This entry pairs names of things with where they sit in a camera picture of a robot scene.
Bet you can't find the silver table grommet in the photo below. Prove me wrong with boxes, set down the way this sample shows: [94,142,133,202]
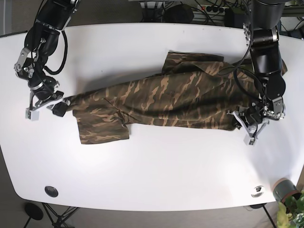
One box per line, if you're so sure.
[250,185,265,198]

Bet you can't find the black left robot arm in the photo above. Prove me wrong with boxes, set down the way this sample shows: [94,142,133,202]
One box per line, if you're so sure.
[232,0,286,145]

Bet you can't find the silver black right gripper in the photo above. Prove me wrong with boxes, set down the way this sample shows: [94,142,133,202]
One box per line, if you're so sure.
[16,66,69,120]

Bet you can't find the black table grommet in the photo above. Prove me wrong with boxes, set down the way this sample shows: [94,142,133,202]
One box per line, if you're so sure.
[45,186,58,198]

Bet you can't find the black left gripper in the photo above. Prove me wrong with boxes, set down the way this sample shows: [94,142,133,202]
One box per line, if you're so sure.
[227,93,285,146]

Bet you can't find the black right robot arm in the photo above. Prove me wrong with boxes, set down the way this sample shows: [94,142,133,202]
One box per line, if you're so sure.
[14,0,80,121]

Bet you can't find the black tripod stand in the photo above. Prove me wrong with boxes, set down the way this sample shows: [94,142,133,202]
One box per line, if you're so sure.
[24,202,80,228]

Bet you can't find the camouflage T-shirt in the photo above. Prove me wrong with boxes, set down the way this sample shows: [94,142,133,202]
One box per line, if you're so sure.
[67,52,259,144]

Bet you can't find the potted green plant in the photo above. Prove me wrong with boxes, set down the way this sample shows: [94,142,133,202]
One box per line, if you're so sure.
[272,178,304,228]

